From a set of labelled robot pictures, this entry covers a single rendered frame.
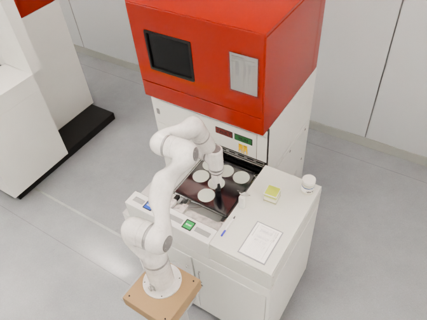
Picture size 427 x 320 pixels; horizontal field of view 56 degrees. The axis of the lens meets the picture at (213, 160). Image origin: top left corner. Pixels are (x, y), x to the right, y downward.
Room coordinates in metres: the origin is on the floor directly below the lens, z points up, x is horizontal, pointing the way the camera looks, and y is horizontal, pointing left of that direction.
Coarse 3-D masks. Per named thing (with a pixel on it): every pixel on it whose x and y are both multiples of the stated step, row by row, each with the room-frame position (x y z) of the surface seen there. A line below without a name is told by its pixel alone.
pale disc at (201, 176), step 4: (196, 172) 1.67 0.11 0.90; (200, 172) 1.66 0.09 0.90; (204, 172) 1.66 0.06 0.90; (196, 176) 1.63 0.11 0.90; (200, 176) 1.63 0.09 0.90; (204, 176) 1.63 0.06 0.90; (208, 176) 1.63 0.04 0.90; (196, 180) 1.60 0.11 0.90; (200, 180) 1.60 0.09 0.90; (204, 180) 1.59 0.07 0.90
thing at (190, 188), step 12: (240, 168) 1.66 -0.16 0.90; (192, 180) 1.60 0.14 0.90; (228, 180) 1.58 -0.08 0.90; (180, 192) 1.52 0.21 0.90; (192, 192) 1.51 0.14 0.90; (216, 192) 1.49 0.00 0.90; (228, 192) 1.49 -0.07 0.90; (204, 204) 1.41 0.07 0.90; (216, 204) 1.41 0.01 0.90; (228, 204) 1.40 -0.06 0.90
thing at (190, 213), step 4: (176, 204) 1.45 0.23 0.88; (188, 212) 1.39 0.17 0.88; (192, 212) 1.38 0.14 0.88; (196, 212) 1.38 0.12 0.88; (188, 216) 1.36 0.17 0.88; (192, 216) 1.36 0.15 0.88; (196, 216) 1.35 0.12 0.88; (200, 216) 1.35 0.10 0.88; (204, 216) 1.35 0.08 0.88; (200, 220) 1.32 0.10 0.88; (204, 220) 1.32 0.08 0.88; (208, 220) 1.32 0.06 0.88; (212, 220) 1.31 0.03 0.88; (208, 224) 1.29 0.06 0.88; (212, 224) 1.29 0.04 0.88; (216, 224) 1.29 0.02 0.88
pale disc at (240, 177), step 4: (236, 172) 1.64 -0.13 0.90; (240, 172) 1.63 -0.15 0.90; (244, 172) 1.63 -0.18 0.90; (236, 176) 1.61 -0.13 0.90; (240, 176) 1.60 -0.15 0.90; (244, 176) 1.60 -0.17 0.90; (248, 176) 1.60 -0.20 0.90; (236, 180) 1.57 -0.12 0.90; (240, 180) 1.57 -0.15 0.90; (244, 180) 1.57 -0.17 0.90
